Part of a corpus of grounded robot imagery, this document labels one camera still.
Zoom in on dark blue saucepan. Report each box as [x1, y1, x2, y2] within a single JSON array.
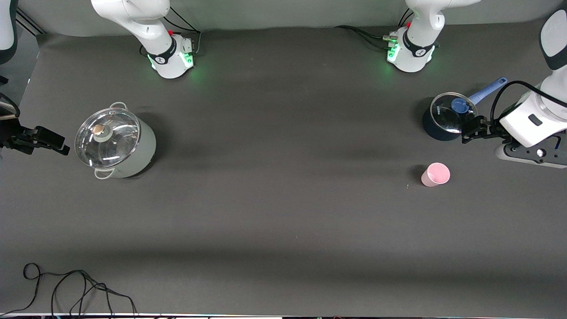
[[422, 78, 509, 141]]

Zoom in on large glass pot lid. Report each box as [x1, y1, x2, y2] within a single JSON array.
[[74, 108, 141, 169]]

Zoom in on black arm base cables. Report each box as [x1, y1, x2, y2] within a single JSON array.
[[140, 7, 202, 57], [334, 9, 412, 50]]

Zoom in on dark grey table mat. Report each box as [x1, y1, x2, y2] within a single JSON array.
[[0, 18, 567, 316]]

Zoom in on black left arm base cables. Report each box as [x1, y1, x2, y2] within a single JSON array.
[[334, 9, 412, 50]]

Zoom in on pink plastic cup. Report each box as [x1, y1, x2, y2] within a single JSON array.
[[421, 162, 451, 187]]

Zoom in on glass lid with blue knob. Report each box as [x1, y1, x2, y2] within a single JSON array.
[[430, 92, 479, 134]]

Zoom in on thin black loose cable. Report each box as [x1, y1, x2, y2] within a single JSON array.
[[0, 263, 138, 316]]

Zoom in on black right arm base cables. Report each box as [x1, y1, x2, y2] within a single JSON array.
[[140, 7, 202, 57]]

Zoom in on grey-green two-handled pot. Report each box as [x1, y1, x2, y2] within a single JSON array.
[[74, 102, 156, 180]]

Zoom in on black metal rail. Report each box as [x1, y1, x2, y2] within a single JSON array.
[[16, 8, 46, 35]]

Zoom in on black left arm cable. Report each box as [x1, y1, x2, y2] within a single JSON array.
[[489, 80, 567, 129]]

